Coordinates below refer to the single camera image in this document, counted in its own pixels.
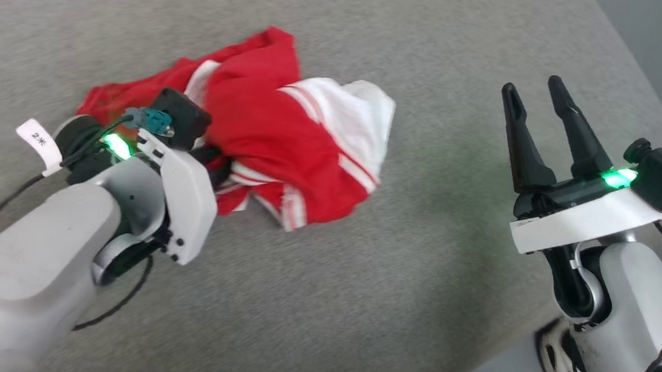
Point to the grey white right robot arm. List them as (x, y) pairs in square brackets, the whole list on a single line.
[(635, 303)]

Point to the grey fabric sofa cushion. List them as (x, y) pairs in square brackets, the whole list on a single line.
[(377, 302)]

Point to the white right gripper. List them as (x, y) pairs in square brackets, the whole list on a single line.
[(580, 221)]

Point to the red and white sports jersey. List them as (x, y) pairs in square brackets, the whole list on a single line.
[(266, 131)]

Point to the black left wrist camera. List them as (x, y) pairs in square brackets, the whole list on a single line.
[(184, 118)]

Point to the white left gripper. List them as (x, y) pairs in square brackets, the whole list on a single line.
[(189, 204)]

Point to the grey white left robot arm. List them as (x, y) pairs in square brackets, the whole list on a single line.
[(32, 260)]

